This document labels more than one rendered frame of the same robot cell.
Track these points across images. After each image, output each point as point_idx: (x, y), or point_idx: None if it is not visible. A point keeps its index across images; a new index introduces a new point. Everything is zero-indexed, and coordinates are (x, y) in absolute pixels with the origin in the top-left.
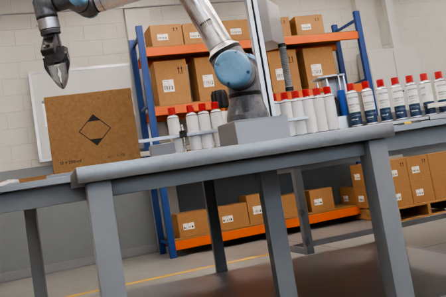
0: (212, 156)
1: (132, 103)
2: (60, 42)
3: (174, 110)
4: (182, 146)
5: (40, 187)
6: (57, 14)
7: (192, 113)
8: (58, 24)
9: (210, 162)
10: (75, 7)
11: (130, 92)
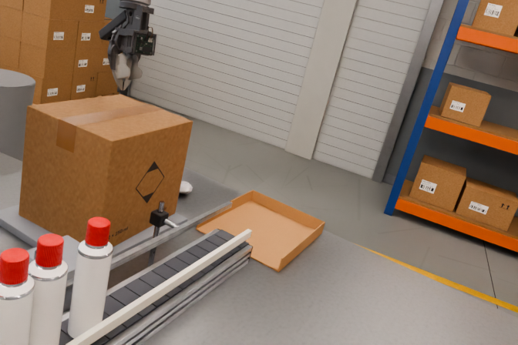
0: None
1: (25, 129)
2: (138, 21)
3: (86, 229)
4: (69, 320)
5: None
6: None
7: (35, 259)
8: None
9: None
10: None
11: (27, 112)
